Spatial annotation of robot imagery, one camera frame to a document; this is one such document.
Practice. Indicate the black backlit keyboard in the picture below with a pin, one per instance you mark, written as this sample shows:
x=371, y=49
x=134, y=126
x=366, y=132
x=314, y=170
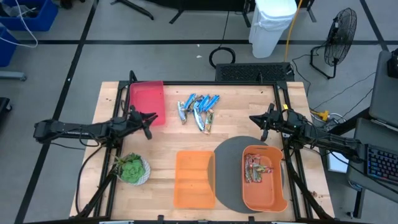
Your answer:
x=382, y=163

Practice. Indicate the succulent in white patterned pot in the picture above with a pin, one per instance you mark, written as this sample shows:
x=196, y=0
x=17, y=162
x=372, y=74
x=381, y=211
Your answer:
x=132, y=171

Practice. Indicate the opaque orange plastic basket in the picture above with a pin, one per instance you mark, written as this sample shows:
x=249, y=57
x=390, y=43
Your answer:
x=264, y=196

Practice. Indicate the black aluminium table frame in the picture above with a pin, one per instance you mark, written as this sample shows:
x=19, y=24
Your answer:
x=217, y=83

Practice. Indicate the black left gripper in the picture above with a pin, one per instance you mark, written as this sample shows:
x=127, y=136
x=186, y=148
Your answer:
x=135, y=123

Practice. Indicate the green red granola bar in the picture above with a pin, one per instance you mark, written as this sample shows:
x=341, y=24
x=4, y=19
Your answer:
x=264, y=169

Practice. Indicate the silver green granola bar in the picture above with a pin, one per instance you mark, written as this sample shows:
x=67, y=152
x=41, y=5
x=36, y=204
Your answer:
x=248, y=168
x=255, y=160

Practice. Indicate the yellow power connector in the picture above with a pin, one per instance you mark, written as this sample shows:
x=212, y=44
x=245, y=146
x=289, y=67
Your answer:
x=321, y=115

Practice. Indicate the blue and white granola bar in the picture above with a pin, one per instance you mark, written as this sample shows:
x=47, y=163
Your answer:
x=199, y=121

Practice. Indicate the white printed sign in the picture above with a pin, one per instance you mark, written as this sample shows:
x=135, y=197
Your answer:
x=337, y=163

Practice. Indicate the blue plastic crate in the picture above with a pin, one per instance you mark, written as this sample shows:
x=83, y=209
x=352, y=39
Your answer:
x=6, y=46
x=40, y=21

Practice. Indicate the blue bar orange Chewy end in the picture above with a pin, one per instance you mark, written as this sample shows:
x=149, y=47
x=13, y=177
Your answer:
x=209, y=123

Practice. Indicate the grey round woven placemat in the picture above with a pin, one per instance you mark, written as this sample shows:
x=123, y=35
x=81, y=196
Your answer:
x=228, y=174

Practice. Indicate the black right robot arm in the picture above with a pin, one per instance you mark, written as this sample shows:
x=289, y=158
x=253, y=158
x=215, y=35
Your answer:
x=326, y=140

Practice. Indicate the black perforated computer case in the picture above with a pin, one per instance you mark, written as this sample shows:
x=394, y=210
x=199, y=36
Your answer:
x=248, y=73

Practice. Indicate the translucent orange plastic bin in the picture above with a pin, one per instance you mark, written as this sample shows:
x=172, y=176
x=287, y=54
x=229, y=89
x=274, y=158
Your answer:
x=194, y=180

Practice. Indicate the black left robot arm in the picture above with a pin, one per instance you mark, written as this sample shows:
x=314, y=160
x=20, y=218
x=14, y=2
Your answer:
x=68, y=129

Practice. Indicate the black floor fan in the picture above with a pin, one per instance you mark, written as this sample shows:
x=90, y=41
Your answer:
x=340, y=34

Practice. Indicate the red plastic bin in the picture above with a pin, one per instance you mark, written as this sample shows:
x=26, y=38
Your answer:
x=147, y=96

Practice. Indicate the grey desk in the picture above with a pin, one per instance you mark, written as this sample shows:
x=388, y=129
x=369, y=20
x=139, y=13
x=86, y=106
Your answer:
x=382, y=93
x=360, y=180

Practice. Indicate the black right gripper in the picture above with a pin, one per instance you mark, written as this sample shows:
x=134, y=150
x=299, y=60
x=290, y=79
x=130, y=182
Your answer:
x=274, y=121

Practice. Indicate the white trash bin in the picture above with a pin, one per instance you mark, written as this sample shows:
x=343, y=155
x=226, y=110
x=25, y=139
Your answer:
x=270, y=28

